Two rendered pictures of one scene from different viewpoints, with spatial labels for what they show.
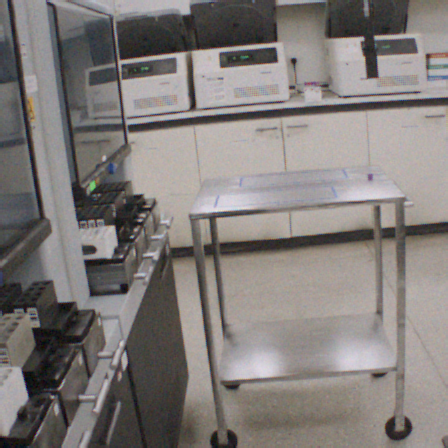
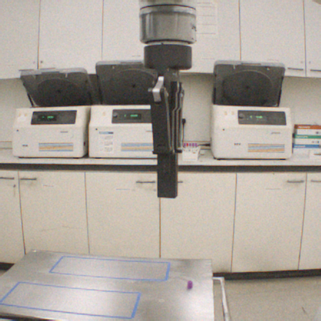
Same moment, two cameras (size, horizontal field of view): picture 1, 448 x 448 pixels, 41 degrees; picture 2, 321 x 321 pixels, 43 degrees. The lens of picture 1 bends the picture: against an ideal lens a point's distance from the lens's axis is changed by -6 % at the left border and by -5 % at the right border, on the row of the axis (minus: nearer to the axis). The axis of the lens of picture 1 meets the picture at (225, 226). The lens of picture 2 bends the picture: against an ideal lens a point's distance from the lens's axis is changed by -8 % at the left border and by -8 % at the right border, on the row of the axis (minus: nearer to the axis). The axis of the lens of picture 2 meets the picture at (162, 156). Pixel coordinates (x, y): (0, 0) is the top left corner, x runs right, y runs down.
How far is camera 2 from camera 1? 89 cm
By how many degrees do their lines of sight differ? 9
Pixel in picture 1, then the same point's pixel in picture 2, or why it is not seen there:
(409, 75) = (277, 144)
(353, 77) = (228, 142)
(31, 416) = not seen: outside the picture
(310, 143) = (183, 198)
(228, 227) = not seen: hidden behind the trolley
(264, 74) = (149, 132)
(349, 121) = (221, 180)
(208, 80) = (100, 133)
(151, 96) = (52, 142)
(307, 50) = (195, 112)
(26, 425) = not seen: outside the picture
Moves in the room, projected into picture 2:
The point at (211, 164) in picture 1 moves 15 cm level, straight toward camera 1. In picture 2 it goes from (97, 205) to (94, 211)
